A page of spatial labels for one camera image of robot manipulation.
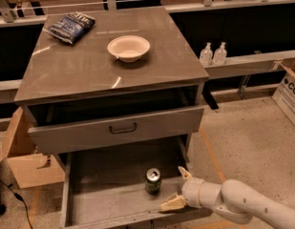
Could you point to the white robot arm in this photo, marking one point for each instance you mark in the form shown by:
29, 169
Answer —
233, 200

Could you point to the white bowl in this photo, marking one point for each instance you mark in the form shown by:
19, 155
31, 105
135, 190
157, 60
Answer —
128, 48

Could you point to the green soda can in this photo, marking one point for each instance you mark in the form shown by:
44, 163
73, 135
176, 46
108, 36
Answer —
152, 180

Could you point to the left clear sanitizer bottle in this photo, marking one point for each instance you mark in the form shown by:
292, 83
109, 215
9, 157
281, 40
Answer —
206, 55

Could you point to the right clear sanitizer bottle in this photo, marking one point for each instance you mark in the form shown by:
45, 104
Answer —
220, 54

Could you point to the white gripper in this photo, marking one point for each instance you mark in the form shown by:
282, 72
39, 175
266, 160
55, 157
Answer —
191, 190

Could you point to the grey top drawer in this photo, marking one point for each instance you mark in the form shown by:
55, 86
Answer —
113, 120

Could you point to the white printed cardboard box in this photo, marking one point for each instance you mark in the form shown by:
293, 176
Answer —
284, 95

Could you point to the clear sanitizer bottle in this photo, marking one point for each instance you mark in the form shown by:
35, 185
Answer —
206, 55
220, 54

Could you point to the grey drawer cabinet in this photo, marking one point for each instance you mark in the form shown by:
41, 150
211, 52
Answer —
60, 73

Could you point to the blue chip bag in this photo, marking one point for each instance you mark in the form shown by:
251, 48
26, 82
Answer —
71, 27

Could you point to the brown cardboard box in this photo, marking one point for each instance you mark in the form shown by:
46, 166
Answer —
29, 167

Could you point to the grey open middle drawer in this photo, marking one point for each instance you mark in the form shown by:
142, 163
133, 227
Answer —
105, 187

